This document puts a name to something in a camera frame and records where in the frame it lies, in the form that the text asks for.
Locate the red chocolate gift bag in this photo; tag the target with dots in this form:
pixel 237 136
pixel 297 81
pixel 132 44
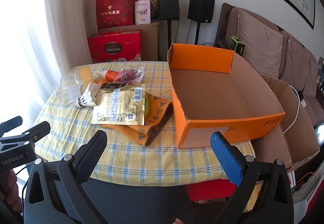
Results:
pixel 114 48

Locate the red box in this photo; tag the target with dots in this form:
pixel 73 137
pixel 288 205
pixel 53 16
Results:
pixel 210 189

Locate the orange bottle white cap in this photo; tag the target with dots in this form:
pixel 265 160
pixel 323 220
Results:
pixel 111 76

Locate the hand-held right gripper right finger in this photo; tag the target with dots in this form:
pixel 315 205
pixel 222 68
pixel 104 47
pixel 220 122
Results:
pixel 226 160

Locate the gold patterned gift bag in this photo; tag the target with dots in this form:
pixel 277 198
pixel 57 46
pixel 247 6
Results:
pixel 153 3

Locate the black speaker stand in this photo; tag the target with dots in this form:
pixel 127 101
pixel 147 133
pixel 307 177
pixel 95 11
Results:
pixel 197 32
pixel 168 36

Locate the orange cardboard box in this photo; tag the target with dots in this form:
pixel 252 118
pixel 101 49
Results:
pixel 222 97

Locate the black small carton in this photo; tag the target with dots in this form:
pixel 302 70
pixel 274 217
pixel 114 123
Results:
pixel 111 86

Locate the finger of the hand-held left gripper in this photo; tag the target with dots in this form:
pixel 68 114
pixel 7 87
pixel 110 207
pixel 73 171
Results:
pixel 38 131
pixel 12 124

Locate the green round object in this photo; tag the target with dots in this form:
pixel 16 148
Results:
pixel 147 105

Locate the person's right hand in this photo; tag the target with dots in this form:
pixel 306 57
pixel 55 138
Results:
pixel 179 221

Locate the white shuttlecock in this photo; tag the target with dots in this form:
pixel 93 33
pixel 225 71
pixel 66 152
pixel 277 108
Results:
pixel 83 101

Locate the brown sofa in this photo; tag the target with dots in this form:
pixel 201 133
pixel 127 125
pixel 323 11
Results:
pixel 303 102

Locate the white sheer curtain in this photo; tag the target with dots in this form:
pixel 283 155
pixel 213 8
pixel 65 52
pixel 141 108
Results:
pixel 50 36

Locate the brown sofa cushion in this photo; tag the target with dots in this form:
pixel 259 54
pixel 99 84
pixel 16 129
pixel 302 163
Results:
pixel 255 41
pixel 296 67

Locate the bag of colourful rubber bands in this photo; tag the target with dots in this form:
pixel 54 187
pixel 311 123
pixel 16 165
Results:
pixel 129 76

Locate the person's left hand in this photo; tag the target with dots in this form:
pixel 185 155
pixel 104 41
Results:
pixel 9 186

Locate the white pink tissue pack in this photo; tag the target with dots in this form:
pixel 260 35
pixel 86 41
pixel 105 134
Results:
pixel 142 12

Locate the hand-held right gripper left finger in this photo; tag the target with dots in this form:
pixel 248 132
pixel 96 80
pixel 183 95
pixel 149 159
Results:
pixel 89 158

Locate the orange patterned towel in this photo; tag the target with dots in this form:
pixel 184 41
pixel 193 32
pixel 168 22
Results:
pixel 157 115

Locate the green black portable device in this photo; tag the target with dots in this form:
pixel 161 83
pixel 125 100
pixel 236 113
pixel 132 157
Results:
pixel 237 45

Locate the red gift bag gold print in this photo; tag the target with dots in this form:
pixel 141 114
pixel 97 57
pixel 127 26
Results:
pixel 114 11

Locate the yellow plastic piece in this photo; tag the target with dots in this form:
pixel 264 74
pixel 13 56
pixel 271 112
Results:
pixel 85 74

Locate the gold foil packet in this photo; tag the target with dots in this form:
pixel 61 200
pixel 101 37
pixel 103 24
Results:
pixel 119 105

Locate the black speaker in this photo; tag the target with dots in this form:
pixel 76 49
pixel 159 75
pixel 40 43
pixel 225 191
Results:
pixel 167 5
pixel 201 7

